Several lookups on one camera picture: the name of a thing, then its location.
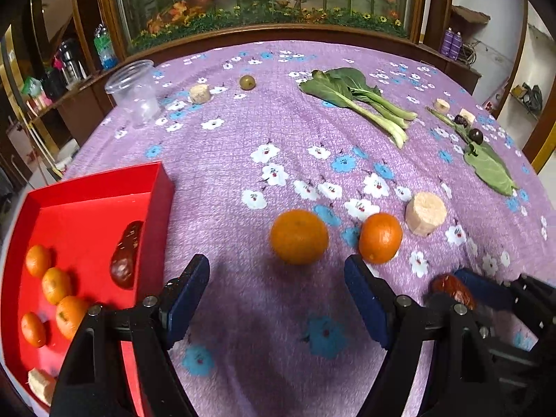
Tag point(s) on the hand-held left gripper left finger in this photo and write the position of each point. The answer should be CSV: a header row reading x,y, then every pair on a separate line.
x,y
184,302

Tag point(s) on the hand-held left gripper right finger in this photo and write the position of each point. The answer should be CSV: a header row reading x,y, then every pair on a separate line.
x,y
369,302

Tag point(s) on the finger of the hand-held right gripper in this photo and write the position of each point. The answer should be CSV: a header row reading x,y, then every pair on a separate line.
x,y
441,304
486,289

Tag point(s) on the dark brown avocado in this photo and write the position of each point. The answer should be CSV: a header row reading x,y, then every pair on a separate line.
x,y
126,252
454,289

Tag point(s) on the large orange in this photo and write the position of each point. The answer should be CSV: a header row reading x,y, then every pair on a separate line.
x,y
299,236

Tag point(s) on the yellowish orange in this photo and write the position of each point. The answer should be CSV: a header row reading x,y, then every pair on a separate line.
x,y
71,317

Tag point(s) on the red cardboard box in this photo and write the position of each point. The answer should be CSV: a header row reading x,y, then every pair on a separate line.
x,y
87,221

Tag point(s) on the orange with green stem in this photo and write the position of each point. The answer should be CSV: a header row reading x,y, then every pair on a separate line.
x,y
56,285

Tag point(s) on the small orange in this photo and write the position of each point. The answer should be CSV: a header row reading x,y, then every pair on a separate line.
x,y
38,260

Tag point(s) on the green leafy vegetable stalk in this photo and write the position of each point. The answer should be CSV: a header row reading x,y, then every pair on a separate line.
x,y
491,169

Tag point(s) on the purple floral tablecloth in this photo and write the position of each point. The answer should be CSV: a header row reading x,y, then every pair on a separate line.
x,y
260,173

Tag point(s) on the small dark round fruit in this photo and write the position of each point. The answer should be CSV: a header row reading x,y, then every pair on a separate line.
x,y
476,135
459,120

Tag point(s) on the dark tool on shelf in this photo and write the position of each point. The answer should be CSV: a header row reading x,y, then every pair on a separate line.
x,y
532,95

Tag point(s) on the clear plastic cup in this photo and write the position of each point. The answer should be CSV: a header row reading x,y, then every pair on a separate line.
x,y
134,93

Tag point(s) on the green bok choy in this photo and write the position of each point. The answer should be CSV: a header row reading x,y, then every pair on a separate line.
x,y
343,84

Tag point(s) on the small green round fruit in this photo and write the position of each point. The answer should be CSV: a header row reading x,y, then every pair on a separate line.
x,y
247,82

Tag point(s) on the purple spray can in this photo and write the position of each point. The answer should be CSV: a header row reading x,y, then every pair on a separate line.
x,y
457,45
448,43

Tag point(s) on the green packet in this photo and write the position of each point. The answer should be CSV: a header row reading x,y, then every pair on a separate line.
x,y
34,91

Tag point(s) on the dark thermos bottle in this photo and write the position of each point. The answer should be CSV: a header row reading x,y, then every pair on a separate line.
x,y
69,63

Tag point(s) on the plastic bottle green label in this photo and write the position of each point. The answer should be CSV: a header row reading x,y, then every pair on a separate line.
x,y
105,47

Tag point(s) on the glass case with artificial plants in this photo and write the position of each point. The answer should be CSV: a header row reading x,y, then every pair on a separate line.
x,y
269,0

